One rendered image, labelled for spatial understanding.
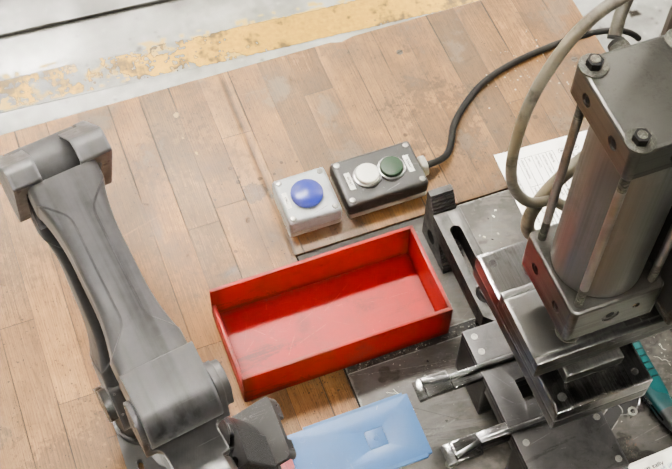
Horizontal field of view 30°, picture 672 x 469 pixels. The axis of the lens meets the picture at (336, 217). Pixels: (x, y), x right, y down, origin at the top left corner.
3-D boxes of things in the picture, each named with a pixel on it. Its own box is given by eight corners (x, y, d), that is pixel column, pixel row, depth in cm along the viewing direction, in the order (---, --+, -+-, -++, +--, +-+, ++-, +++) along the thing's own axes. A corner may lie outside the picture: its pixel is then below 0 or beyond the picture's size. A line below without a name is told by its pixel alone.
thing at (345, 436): (268, 443, 129) (267, 432, 127) (406, 394, 132) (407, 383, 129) (291, 505, 126) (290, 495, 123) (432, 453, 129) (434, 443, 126)
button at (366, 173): (351, 175, 155) (352, 166, 154) (373, 169, 156) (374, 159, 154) (360, 194, 154) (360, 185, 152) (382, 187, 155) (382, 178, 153)
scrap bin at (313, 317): (212, 314, 147) (208, 289, 142) (408, 250, 152) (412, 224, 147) (244, 402, 141) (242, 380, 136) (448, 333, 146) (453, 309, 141)
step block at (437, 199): (421, 231, 153) (427, 190, 146) (443, 224, 154) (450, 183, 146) (442, 274, 150) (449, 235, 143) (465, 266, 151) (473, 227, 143)
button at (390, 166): (375, 168, 156) (376, 159, 154) (397, 161, 157) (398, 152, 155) (384, 186, 155) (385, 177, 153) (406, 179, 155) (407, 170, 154)
